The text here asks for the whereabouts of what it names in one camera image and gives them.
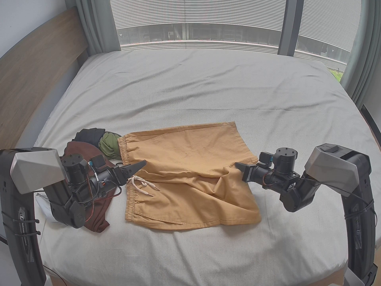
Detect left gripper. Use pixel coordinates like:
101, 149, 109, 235
95, 165, 126, 190

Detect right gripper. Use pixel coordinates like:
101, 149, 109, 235
242, 164, 276, 188

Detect tan shorts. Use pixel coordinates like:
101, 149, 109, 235
117, 121, 262, 231

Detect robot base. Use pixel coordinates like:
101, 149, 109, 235
345, 271, 362, 286

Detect bed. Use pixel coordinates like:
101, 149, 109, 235
0, 6, 381, 286

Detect green garment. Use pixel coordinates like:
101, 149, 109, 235
99, 132, 122, 161

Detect brown garment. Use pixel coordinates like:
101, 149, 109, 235
63, 140, 122, 234

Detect black garment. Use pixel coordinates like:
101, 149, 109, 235
74, 128, 106, 148

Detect white garment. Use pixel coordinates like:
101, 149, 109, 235
35, 191, 57, 223

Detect grey-green curtain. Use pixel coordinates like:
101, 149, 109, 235
63, 0, 122, 56
339, 0, 381, 108

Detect window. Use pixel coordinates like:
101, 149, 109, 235
107, 0, 364, 81

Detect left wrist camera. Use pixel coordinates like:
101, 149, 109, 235
89, 155, 105, 170

